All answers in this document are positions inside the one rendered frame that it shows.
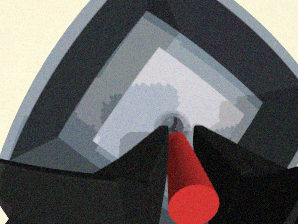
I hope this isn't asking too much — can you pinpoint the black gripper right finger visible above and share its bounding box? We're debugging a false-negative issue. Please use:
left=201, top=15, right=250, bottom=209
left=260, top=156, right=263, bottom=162
left=193, top=125, right=298, bottom=224

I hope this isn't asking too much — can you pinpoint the red peg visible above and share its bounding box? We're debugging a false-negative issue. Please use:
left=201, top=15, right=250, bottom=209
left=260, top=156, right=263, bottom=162
left=168, top=132, right=220, bottom=224

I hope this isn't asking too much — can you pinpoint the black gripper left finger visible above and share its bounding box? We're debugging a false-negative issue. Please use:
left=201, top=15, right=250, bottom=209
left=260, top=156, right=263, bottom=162
left=0, top=127, right=169, bottom=224

